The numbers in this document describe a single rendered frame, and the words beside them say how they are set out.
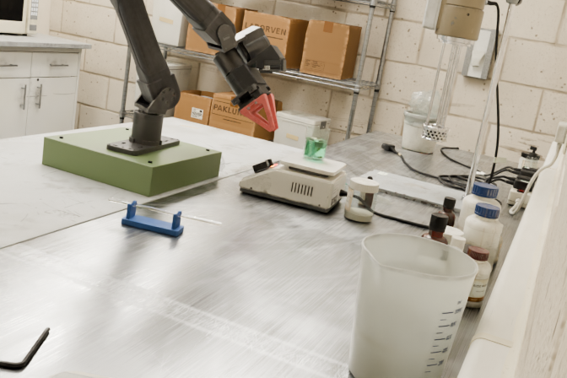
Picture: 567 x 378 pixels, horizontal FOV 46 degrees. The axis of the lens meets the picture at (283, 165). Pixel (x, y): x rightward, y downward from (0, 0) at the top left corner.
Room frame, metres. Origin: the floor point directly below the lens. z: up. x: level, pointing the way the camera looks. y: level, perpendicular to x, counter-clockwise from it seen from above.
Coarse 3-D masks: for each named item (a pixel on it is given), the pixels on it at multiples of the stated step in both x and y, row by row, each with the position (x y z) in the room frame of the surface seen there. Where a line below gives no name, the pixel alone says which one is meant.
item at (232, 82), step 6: (240, 66) 1.46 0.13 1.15; (228, 78) 1.46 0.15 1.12; (234, 78) 1.45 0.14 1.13; (234, 84) 1.45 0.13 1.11; (252, 84) 1.42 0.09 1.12; (258, 84) 1.45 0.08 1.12; (264, 84) 1.49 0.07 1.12; (234, 90) 1.46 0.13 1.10; (240, 90) 1.45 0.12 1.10; (246, 90) 1.42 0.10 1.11; (252, 90) 1.42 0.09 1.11; (240, 96) 1.42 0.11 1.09; (246, 96) 1.46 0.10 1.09; (252, 96) 1.46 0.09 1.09; (234, 102) 1.42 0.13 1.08; (240, 102) 1.44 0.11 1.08
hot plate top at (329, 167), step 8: (280, 160) 1.35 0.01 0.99; (288, 160) 1.35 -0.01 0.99; (296, 160) 1.37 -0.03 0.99; (304, 160) 1.38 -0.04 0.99; (328, 160) 1.42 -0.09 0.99; (304, 168) 1.33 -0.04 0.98; (312, 168) 1.33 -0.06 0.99; (320, 168) 1.33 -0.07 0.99; (328, 168) 1.35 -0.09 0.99; (336, 168) 1.36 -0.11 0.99; (344, 168) 1.41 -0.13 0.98
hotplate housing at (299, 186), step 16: (256, 176) 1.35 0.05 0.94; (272, 176) 1.35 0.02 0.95; (288, 176) 1.34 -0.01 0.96; (304, 176) 1.33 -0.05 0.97; (320, 176) 1.34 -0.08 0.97; (336, 176) 1.36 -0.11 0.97; (256, 192) 1.36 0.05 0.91; (272, 192) 1.34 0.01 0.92; (288, 192) 1.33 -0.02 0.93; (304, 192) 1.32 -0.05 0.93; (320, 192) 1.31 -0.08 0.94; (336, 192) 1.35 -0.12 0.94; (320, 208) 1.32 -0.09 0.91
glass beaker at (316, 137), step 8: (312, 128) 1.39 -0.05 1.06; (320, 128) 1.43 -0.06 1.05; (328, 128) 1.42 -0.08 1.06; (312, 136) 1.39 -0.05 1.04; (320, 136) 1.38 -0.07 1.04; (328, 136) 1.40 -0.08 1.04; (304, 144) 1.40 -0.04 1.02; (312, 144) 1.38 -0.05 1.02; (320, 144) 1.38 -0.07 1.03; (304, 152) 1.40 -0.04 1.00; (312, 152) 1.38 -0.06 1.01; (320, 152) 1.39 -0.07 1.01; (312, 160) 1.38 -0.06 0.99; (320, 160) 1.39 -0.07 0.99
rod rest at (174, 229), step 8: (128, 208) 1.05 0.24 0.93; (128, 216) 1.05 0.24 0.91; (136, 216) 1.07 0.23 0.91; (176, 216) 1.04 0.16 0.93; (128, 224) 1.05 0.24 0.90; (136, 224) 1.05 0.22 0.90; (144, 224) 1.04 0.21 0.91; (152, 224) 1.05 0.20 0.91; (160, 224) 1.05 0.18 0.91; (168, 224) 1.06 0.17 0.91; (176, 224) 1.05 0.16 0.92; (160, 232) 1.04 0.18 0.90; (168, 232) 1.04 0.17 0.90; (176, 232) 1.04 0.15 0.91
